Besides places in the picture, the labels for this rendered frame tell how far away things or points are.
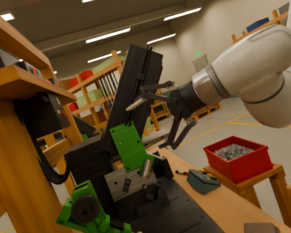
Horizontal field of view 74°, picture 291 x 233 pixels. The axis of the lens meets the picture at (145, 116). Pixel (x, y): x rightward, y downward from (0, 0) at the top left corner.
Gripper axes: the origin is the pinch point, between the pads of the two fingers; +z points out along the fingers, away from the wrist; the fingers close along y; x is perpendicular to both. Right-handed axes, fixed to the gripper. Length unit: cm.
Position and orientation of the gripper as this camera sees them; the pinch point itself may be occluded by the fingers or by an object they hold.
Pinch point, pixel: (141, 127)
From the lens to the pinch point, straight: 59.2
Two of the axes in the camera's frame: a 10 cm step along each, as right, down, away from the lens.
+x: -4.9, 1.4, -8.6
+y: -4.7, -8.8, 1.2
